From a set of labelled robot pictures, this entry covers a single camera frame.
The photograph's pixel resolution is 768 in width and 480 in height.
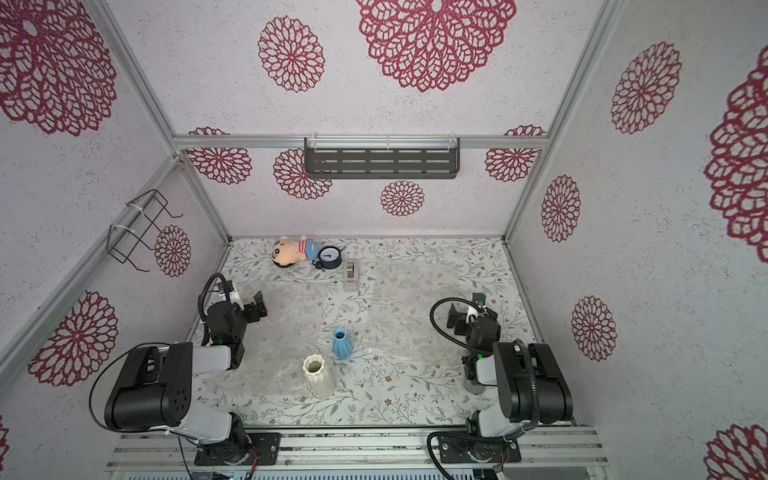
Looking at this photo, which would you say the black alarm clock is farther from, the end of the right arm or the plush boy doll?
the end of the right arm

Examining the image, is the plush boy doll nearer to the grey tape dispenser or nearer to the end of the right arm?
the grey tape dispenser

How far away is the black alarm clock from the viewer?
3.69 feet

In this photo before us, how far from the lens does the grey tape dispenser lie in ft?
3.45

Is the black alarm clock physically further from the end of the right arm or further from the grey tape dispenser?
the end of the right arm

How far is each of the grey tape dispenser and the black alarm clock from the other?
5cm
